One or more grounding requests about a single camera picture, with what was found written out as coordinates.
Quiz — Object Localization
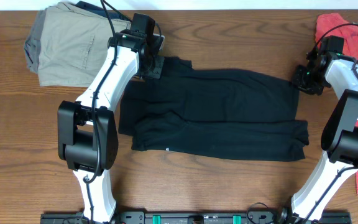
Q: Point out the folded khaki pants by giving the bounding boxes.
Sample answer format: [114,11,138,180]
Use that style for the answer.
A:
[37,1,132,88]

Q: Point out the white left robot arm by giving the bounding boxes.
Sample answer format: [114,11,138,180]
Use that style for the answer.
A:
[58,30,165,223]

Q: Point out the black pants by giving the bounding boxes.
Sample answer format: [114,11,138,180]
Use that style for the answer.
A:
[119,57,309,162]

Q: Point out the folded dark navy garment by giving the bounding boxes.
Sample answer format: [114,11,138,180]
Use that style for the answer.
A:
[75,1,132,22]

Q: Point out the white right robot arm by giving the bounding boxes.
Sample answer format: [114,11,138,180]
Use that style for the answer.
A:
[279,50,358,223]

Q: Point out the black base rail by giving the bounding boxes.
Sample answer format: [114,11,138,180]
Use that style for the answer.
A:
[40,210,352,224]

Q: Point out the folded grey garment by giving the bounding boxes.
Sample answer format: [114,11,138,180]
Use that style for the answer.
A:
[24,10,46,73]

